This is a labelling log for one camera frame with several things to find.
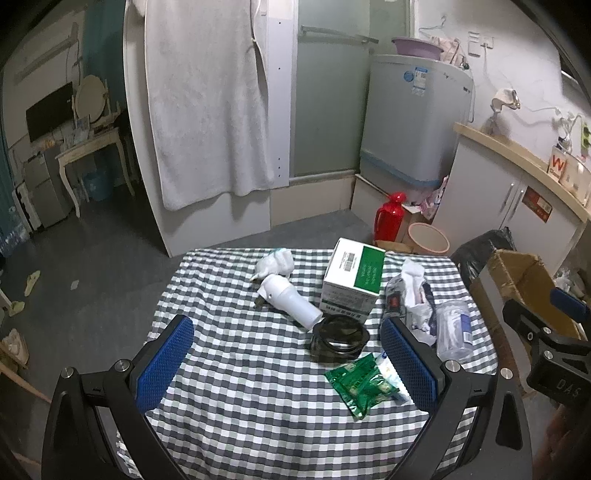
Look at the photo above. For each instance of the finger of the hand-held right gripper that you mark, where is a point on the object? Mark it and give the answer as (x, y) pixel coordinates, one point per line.
(570, 303)
(526, 318)

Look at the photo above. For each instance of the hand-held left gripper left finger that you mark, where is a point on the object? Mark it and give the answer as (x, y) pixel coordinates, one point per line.
(164, 364)

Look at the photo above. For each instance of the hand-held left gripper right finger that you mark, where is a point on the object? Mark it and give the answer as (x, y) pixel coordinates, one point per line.
(408, 364)

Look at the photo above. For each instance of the light blue tissue pack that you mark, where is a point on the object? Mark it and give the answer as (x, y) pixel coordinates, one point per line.
(396, 381)

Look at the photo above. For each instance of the brown cardboard box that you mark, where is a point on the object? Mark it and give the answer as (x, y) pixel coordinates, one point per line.
(531, 277)

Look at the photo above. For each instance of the green foil packet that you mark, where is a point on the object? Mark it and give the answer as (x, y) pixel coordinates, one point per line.
(360, 385)

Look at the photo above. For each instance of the clear plastic container blue label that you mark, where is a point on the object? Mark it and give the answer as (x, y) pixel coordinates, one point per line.
(453, 330)

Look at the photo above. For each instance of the white wrapper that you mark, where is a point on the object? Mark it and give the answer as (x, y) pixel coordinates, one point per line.
(413, 295)

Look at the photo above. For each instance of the black round jar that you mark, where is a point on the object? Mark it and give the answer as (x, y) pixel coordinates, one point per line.
(339, 341)

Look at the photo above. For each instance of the white plastic bottle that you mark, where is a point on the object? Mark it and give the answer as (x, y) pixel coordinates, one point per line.
(288, 300)

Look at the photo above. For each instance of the grey white checkered tablecloth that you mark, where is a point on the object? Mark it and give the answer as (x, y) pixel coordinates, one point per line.
(240, 369)

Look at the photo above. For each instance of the black trash bag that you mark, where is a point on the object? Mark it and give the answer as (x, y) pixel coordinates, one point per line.
(480, 249)

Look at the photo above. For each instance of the green and white medicine box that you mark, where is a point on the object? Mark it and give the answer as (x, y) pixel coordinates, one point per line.
(353, 277)

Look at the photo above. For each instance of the pink plastic bucket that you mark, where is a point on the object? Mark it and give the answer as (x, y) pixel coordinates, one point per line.
(427, 240)

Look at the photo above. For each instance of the white box with red print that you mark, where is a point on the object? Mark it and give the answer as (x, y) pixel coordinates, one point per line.
(570, 168)

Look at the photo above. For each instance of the small brown carton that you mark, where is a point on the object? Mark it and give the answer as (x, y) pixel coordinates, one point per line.
(408, 226)

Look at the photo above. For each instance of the white cabinet with beige counter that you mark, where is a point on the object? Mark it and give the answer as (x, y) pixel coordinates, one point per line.
(480, 184)

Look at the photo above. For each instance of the red thermos flask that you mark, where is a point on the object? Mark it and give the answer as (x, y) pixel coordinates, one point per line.
(388, 219)

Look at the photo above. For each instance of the crumpled white tissue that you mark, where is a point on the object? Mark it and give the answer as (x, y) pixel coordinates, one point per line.
(276, 263)

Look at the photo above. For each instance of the pink floral cloth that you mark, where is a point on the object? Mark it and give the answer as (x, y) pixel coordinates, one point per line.
(434, 198)

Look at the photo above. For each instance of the pale slipper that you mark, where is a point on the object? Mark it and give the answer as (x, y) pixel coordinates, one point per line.
(16, 308)
(32, 282)

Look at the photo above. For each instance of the blue waste bin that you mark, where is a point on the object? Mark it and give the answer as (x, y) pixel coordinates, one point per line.
(98, 184)

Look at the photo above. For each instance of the small grey fridge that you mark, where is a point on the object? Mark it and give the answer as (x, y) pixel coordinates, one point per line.
(46, 194)

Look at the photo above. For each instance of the white ornament on stand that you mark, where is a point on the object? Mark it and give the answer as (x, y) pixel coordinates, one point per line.
(501, 104)

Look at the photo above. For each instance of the grey washing machine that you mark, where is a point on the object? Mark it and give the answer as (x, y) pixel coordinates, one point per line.
(406, 120)

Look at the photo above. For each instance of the cream dressing table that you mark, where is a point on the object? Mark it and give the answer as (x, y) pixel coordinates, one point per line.
(87, 145)

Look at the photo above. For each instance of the white hanging towel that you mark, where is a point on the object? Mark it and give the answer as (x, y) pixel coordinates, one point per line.
(203, 101)

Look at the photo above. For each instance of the frosted glass door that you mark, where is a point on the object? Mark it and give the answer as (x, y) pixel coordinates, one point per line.
(328, 106)

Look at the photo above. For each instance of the round vanity mirror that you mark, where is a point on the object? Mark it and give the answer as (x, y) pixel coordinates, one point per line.
(90, 99)

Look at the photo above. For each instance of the black television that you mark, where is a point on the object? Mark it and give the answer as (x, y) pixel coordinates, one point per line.
(48, 113)

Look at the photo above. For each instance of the pink cloth on washer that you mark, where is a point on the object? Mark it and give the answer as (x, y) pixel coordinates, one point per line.
(450, 50)

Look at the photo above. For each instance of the purple plastic basin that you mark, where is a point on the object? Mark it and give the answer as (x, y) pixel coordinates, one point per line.
(415, 47)

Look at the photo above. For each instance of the white wall switch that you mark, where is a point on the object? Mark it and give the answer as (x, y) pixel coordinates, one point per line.
(480, 44)

